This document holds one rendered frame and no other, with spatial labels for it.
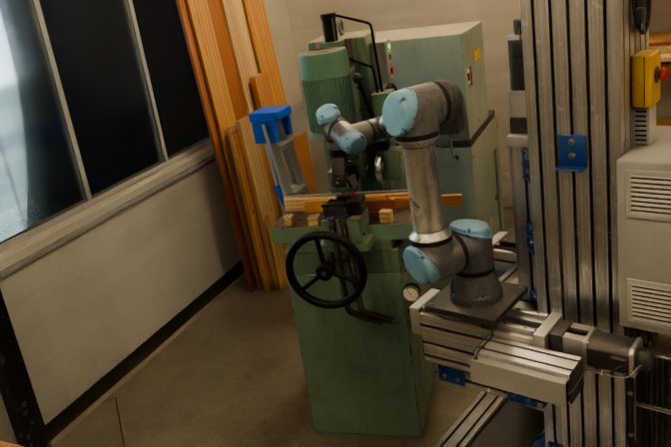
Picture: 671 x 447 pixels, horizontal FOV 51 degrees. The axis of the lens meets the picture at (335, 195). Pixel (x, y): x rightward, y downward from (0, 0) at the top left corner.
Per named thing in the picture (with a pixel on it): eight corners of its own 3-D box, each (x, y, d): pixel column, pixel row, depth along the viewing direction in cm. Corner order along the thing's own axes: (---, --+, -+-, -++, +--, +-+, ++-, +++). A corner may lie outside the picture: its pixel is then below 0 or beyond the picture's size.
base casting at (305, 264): (285, 274, 263) (281, 252, 260) (326, 219, 315) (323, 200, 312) (401, 272, 250) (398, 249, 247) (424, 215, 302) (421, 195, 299)
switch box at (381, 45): (374, 84, 273) (369, 43, 268) (379, 79, 282) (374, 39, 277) (389, 83, 272) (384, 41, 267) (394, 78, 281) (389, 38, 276)
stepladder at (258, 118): (304, 332, 367) (243, 116, 335) (322, 308, 389) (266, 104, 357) (331, 331, 360) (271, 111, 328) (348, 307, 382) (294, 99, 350)
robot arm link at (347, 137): (378, 130, 213) (358, 113, 220) (347, 139, 208) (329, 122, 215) (375, 151, 217) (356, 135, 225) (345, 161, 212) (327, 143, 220)
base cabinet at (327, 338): (313, 432, 285) (284, 275, 262) (346, 354, 337) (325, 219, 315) (421, 438, 272) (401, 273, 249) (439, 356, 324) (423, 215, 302)
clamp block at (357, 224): (323, 244, 243) (319, 221, 240) (333, 229, 255) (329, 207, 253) (363, 243, 239) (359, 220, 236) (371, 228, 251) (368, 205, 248)
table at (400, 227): (263, 254, 251) (260, 238, 249) (290, 223, 278) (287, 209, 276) (430, 249, 233) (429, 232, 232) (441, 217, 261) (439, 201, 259)
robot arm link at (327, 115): (323, 123, 214) (310, 110, 220) (333, 148, 222) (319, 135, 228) (343, 110, 216) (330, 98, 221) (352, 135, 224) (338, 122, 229)
